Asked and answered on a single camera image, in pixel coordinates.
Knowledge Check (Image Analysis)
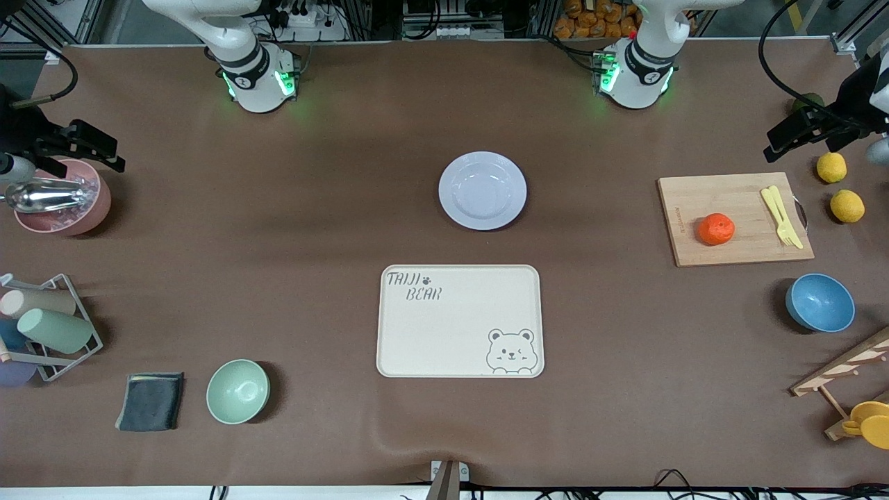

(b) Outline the orange fruit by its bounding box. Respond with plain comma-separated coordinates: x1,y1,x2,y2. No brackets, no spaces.
697,213,736,247

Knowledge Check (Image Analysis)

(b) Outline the white round plate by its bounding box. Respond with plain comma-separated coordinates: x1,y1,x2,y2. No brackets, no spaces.
438,151,528,231

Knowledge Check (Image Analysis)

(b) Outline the yellow lemon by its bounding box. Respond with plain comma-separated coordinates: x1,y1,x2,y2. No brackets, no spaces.
816,152,848,184
830,190,866,224

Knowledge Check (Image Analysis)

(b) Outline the shiny metal scoop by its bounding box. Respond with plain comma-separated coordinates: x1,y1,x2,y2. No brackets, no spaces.
4,178,92,215

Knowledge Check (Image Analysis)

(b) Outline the pink bowl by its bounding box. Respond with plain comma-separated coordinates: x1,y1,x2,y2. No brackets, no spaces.
14,158,112,237

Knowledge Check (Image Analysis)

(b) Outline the yellow plastic knife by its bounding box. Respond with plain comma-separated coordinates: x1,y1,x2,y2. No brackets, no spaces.
770,185,805,250

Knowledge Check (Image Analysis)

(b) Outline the yellow plastic fork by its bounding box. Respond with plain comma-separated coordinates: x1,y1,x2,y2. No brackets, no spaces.
761,187,796,247

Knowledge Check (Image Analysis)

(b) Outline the wooden cutting board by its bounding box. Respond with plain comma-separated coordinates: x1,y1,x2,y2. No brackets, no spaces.
657,172,815,268

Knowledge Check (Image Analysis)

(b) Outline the beige cup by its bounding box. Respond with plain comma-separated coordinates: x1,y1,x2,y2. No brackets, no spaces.
0,288,77,319

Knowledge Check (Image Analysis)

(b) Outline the blue bowl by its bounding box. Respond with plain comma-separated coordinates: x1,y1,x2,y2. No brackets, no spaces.
786,273,856,334

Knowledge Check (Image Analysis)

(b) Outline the mint green cup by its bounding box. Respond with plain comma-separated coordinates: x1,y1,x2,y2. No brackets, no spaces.
17,308,94,355

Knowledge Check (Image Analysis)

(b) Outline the blue cup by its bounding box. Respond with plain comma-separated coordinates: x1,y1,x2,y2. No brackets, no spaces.
0,318,30,352

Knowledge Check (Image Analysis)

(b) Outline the purple cup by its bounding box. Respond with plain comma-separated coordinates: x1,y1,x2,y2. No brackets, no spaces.
0,360,38,388

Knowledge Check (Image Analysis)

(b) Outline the wooden peg drying rack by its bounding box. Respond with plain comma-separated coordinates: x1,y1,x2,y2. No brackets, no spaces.
790,326,889,442

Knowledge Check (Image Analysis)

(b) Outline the pile of orange fruits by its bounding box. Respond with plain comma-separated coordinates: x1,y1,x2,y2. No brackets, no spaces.
554,0,641,40

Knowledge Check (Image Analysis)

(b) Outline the white power strip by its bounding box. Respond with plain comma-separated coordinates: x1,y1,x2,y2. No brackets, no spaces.
267,0,349,42

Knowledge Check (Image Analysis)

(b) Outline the grey folded cloth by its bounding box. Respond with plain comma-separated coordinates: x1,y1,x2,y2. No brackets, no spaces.
115,372,185,433

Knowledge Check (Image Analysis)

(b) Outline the light green bowl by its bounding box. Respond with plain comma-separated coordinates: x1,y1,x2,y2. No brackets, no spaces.
206,358,271,425

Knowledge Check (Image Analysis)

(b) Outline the yellow cup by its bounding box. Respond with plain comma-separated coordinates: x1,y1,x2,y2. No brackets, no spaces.
842,401,889,451

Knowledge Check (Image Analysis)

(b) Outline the cream bear print tray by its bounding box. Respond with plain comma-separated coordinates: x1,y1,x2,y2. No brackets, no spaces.
376,264,545,379

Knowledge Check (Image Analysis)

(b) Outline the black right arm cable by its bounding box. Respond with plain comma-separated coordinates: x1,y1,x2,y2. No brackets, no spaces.
0,17,79,110

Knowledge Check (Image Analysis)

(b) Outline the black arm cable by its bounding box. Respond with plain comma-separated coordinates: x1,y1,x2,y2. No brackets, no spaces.
0,17,79,110
756,0,865,131

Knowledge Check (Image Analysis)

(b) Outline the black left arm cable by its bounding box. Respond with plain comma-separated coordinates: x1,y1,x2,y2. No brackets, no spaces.
756,0,865,131

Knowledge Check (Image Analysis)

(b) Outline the grey wire cup rack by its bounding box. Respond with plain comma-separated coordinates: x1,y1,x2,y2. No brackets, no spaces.
0,273,105,383

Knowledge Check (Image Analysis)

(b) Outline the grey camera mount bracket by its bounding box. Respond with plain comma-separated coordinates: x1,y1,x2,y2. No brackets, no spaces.
425,459,471,500

